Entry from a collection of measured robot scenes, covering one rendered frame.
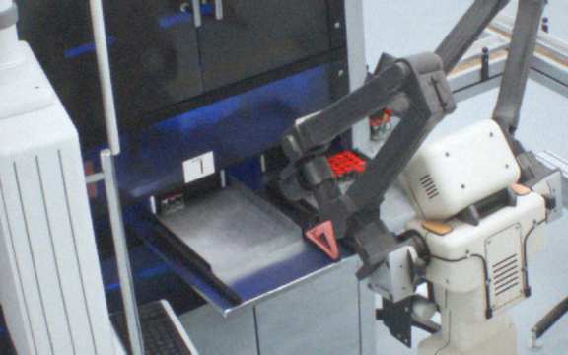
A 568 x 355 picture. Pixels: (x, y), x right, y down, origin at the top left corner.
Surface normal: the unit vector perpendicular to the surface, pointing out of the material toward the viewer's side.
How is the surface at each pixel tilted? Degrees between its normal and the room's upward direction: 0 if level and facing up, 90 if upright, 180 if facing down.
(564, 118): 0
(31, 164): 90
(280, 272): 0
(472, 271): 82
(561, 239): 0
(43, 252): 90
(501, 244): 82
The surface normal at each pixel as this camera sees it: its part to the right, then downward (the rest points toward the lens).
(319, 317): 0.55, 0.40
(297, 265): -0.07, -0.86
